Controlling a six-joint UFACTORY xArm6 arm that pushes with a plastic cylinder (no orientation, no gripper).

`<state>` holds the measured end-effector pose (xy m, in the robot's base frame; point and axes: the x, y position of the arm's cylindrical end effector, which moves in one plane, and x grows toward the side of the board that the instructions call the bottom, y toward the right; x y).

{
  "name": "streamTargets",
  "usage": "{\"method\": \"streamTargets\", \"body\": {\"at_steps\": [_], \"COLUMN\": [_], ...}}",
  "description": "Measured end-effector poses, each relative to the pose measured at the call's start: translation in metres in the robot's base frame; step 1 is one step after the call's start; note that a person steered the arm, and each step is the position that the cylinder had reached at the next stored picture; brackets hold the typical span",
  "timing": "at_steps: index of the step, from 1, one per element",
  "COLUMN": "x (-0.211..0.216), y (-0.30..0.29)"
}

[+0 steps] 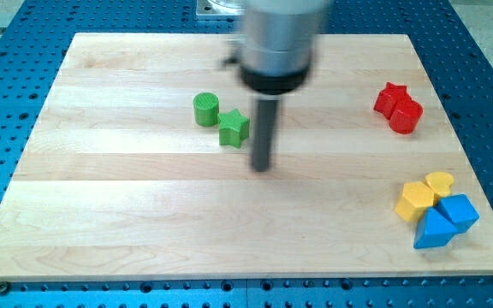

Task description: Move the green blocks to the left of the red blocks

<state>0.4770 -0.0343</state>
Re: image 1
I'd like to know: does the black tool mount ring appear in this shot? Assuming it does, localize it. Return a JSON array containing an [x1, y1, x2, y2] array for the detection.
[[239, 65, 311, 95]]

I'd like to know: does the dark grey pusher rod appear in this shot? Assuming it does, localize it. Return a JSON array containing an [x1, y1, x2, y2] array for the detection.
[[251, 95, 281, 172]]

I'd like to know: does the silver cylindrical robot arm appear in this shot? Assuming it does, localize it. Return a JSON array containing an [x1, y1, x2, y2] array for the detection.
[[224, 0, 331, 172]]

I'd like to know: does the green star block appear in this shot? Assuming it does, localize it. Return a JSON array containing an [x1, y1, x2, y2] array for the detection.
[[217, 109, 250, 148]]

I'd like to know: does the green cylinder block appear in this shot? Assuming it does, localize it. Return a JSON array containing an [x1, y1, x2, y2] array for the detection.
[[193, 92, 219, 127]]

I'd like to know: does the red star block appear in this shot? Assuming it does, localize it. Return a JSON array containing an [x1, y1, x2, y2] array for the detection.
[[373, 82, 410, 120]]

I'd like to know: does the light wooden board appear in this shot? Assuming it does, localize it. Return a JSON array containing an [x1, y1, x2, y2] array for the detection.
[[0, 33, 493, 281]]

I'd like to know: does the red cylinder block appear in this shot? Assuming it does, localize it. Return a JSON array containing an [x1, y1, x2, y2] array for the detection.
[[389, 100, 424, 134]]

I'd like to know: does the yellow hexagon block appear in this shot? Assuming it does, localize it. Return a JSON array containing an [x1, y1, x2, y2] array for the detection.
[[394, 181, 435, 222]]

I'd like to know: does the yellow heart block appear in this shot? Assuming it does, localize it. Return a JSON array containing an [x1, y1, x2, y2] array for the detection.
[[425, 171, 454, 204]]

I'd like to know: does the blue triangle block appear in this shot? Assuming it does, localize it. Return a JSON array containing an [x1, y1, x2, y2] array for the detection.
[[413, 208, 459, 249]]

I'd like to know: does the blue cube block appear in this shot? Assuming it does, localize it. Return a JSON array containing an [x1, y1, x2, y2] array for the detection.
[[436, 194, 479, 234]]

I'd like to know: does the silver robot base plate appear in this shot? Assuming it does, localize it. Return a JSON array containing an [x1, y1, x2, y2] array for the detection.
[[195, 0, 244, 20]]

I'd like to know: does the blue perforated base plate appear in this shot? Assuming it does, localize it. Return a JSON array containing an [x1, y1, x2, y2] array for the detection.
[[0, 1, 493, 307]]

